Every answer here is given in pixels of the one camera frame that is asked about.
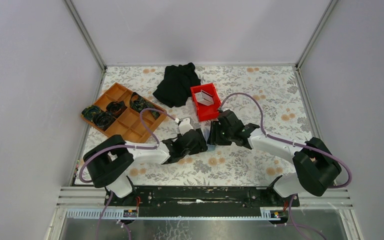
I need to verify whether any red plastic bin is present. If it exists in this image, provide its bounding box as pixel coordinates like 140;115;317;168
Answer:
190;83;221;122

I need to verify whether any credit cards stack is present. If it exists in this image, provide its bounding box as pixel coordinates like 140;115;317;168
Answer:
194;90;215;106

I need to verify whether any wooden divided organizer tray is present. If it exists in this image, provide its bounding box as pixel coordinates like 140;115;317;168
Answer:
80;83;166;143

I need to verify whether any grey-green card holder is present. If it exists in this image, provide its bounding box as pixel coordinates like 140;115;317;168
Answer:
203;128;216;152

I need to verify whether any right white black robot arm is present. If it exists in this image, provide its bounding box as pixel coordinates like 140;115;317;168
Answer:
208;110;342;206

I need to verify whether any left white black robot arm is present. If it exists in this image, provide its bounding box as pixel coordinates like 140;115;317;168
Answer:
79;129;208;206

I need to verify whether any floral table mat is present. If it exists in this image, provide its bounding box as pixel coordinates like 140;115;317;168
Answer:
101;66;313;186

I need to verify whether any black cloth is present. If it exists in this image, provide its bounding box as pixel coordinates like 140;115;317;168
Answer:
152;62;201;108

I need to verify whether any rolled dark patterned tie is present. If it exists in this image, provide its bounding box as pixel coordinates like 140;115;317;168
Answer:
81;105;102;122

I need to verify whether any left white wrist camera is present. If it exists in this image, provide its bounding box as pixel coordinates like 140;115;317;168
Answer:
175;117;194;135

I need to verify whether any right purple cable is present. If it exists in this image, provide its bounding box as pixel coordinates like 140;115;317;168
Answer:
218;92;354;239

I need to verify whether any purple cable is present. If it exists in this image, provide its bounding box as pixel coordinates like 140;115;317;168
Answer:
218;92;354;239
78;107;181;240

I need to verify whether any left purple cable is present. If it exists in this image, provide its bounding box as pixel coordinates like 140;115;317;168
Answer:
78;107;181;240

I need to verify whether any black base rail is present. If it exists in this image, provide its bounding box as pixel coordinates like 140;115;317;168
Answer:
104;186;300;218

